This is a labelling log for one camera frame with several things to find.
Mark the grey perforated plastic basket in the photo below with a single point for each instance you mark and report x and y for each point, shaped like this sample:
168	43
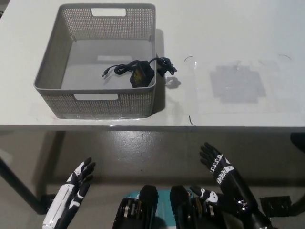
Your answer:
95	105

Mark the black table foot plate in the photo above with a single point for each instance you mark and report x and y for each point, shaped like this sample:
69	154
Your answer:
276	205
47	202

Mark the transparent plastic film sheet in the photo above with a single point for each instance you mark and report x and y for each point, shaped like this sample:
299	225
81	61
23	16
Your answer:
238	83

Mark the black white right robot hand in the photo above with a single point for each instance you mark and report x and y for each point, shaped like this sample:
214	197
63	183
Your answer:
226	176

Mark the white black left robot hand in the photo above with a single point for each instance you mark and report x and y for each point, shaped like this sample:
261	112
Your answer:
59	205

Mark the black metal table leg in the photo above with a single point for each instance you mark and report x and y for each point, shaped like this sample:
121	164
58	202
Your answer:
21	188

